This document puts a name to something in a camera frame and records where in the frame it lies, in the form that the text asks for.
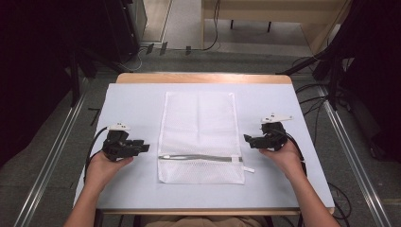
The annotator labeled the black looped floor cable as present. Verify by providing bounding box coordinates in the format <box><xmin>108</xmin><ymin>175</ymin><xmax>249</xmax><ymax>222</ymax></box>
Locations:
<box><xmin>327</xmin><ymin>182</ymin><xmax>353</xmax><ymax>227</ymax></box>

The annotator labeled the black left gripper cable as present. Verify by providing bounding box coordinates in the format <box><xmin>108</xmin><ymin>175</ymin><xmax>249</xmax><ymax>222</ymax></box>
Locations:
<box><xmin>82</xmin><ymin>126</ymin><xmax>110</xmax><ymax>184</ymax></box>

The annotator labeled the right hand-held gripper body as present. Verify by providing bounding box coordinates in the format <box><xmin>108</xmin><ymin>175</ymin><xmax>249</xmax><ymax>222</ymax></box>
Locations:
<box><xmin>257</xmin><ymin>113</ymin><xmax>294</xmax><ymax>151</ymax></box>

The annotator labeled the person's right hand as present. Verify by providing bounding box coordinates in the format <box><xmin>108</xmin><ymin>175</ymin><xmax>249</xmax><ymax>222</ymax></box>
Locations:
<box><xmin>258</xmin><ymin>139</ymin><xmax>306</xmax><ymax>182</ymax></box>

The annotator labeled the black curtain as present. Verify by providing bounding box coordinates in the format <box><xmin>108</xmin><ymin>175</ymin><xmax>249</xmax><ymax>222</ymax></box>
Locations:
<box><xmin>324</xmin><ymin>0</ymin><xmax>401</xmax><ymax>164</ymax></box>
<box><xmin>0</xmin><ymin>0</ymin><xmax>127</xmax><ymax>168</ymax></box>

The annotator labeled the light wooden bench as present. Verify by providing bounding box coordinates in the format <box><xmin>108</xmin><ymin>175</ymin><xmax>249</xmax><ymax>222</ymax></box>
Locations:
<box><xmin>200</xmin><ymin>0</ymin><xmax>352</xmax><ymax>55</ymax></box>

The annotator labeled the metal floor rail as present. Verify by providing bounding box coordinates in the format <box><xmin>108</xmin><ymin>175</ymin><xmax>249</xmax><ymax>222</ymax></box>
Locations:
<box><xmin>316</xmin><ymin>84</ymin><xmax>393</xmax><ymax>227</ymax></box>
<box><xmin>13</xmin><ymin>78</ymin><xmax>89</xmax><ymax>227</ymax></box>

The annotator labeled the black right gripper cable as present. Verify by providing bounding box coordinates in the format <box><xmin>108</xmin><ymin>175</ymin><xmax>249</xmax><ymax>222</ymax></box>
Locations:
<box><xmin>282</xmin><ymin>131</ymin><xmax>308</xmax><ymax>178</ymax></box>

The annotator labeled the black floor cable bundle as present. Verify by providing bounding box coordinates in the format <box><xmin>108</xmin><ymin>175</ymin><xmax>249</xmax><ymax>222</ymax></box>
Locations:
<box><xmin>294</xmin><ymin>82</ymin><xmax>331</xmax><ymax>147</ymax></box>

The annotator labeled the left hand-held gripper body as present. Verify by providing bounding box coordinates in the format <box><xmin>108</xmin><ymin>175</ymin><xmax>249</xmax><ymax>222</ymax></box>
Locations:
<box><xmin>101</xmin><ymin>123</ymin><xmax>142</xmax><ymax>163</ymax></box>

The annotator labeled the dark grey cabinet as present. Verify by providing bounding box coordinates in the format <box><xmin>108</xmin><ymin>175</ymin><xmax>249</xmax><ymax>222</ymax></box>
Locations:
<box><xmin>102</xmin><ymin>0</ymin><xmax>148</xmax><ymax>62</ymax></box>

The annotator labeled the person's left hand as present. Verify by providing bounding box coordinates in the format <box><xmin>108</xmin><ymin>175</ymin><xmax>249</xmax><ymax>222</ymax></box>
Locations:
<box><xmin>84</xmin><ymin>150</ymin><xmax>135</xmax><ymax>192</ymax></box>

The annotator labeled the black metal stand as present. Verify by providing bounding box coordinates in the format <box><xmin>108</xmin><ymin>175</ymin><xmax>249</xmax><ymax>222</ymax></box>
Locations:
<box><xmin>276</xmin><ymin>46</ymin><xmax>351</xmax><ymax>112</ymax></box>
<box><xmin>67</xmin><ymin>46</ymin><xmax>131</xmax><ymax>108</ymax></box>

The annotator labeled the white mesh laundry bag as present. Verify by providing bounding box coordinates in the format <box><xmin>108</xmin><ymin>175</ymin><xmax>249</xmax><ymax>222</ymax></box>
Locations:
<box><xmin>156</xmin><ymin>91</ymin><xmax>255</xmax><ymax>185</ymax></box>

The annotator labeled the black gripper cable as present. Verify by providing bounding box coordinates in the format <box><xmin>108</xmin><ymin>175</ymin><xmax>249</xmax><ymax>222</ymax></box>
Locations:
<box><xmin>82</xmin><ymin>126</ymin><xmax>110</xmax><ymax>184</ymax></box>
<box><xmin>282</xmin><ymin>131</ymin><xmax>308</xmax><ymax>178</ymax></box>

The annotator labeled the white floor cable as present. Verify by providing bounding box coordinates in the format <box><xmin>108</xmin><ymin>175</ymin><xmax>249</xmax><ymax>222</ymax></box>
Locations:
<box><xmin>120</xmin><ymin>46</ymin><xmax>149</xmax><ymax>73</ymax></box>

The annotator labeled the white table mat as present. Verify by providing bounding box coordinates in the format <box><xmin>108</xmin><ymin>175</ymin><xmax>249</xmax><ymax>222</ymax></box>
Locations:
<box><xmin>73</xmin><ymin>82</ymin><xmax>336</xmax><ymax>211</ymax></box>

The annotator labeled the wooden table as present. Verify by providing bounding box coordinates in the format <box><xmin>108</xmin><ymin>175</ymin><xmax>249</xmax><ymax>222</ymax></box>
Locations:
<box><xmin>73</xmin><ymin>72</ymin><xmax>336</xmax><ymax>227</ymax></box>

